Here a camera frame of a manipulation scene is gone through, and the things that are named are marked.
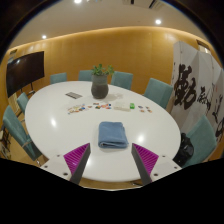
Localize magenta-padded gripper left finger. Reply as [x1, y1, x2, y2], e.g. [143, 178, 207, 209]
[39, 142, 92, 186]

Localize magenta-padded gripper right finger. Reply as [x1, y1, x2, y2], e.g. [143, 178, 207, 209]
[131, 143, 183, 186]

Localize blue towel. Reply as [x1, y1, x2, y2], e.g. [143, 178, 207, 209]
[97, 121, 130, 149]

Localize black bag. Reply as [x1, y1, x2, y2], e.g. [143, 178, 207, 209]
[173, 132, 195, 167]

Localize scattered colourful cards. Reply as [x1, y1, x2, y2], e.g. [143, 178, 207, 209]
[67, 102, 113, 115]

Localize white flat box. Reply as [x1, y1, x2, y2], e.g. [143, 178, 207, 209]
[113, 100, 132, 111]

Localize grey booklet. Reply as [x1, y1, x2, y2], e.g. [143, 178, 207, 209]
[65, 91, 83, 100]

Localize teal chairs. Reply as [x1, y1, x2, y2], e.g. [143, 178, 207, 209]
[2, 69, 218, 168]

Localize green plant in grey pot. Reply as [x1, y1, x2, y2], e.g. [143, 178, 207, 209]
[90, 63, 115, 100]

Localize white calligraphy folding screen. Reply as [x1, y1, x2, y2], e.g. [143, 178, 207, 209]
[170, 40, 224, 144]

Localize black television screen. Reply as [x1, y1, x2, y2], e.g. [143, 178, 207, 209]
[5, 50, 45, 99]

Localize round ceiling lights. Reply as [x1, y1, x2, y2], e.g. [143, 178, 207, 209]
[41, 0, 162, 40]

